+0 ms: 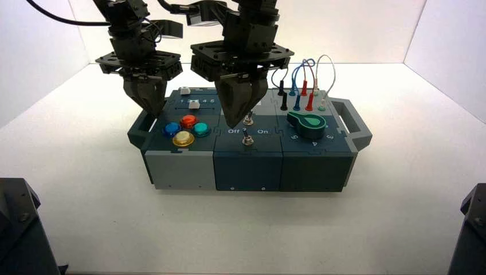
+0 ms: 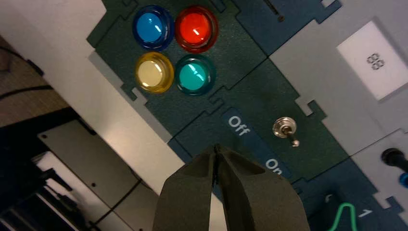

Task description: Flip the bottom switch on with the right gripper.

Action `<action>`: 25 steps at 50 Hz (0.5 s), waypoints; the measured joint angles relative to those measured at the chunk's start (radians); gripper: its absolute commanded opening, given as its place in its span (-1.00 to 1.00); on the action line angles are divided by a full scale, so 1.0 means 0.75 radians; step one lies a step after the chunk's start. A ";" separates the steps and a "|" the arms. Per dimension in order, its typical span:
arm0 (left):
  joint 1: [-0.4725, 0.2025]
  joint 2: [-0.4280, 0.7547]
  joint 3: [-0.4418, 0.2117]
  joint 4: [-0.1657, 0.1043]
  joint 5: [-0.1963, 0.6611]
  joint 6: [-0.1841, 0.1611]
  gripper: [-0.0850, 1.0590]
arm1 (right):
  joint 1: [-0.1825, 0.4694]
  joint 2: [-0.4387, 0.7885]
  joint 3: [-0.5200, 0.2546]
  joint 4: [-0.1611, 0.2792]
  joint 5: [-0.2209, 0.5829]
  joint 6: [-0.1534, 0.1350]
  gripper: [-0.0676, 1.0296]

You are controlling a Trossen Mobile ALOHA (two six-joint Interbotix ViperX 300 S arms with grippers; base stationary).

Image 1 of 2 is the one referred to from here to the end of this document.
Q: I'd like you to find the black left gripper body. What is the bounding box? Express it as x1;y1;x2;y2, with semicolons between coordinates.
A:
95;37;184;82

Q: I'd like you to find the red push button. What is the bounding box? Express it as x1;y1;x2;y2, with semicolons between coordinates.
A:
179;114;199;130

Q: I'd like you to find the yellow push button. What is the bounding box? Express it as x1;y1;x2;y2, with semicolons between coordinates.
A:
171;131;196;148

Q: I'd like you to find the red jumper cable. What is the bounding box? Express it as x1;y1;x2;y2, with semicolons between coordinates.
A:
300;58;318;112

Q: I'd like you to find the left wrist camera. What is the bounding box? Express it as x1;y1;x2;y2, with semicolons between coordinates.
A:
149;19;185;41

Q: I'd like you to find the dark right arm base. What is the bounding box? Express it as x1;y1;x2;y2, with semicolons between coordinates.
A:
448;183;486;275

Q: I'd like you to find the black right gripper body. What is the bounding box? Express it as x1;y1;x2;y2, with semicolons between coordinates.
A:
190;23;295;82

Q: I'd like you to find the blue push button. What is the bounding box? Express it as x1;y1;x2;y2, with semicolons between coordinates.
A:
163;121;182;139

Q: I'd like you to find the blue jumper cable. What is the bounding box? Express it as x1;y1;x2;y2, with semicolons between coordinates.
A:
289;58;315;112

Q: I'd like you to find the white jumper cable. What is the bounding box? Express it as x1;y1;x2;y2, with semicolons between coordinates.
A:
312;53;338;112

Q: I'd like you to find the blue grey control box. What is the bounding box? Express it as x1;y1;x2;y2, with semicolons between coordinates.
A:
127;87;373;193

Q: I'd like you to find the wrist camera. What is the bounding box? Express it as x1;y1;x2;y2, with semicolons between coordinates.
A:
149;19;185;41
171;1;229;29

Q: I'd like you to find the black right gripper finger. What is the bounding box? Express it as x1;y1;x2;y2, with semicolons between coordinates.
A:
250;77;269;115
214;77;253;129

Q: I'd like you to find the black jumper cable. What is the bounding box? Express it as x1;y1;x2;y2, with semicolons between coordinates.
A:
271;66;289;112

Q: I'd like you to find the dark left arm base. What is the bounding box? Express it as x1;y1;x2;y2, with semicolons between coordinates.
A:
0;177;69;275

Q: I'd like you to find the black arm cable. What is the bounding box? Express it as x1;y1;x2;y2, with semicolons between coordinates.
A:
25;0;113;28
157;0;191;13

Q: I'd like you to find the green rotary knob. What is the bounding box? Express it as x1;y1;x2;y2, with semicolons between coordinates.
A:
286;111;328;140

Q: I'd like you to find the green push button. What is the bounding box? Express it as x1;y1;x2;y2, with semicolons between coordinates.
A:
191;122;212;139

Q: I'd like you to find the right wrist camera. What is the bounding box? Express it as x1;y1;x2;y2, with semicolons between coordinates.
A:
171;1;229;29

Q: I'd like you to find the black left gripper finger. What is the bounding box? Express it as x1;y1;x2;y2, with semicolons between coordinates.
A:
122;78;157;118
153;79;168;115

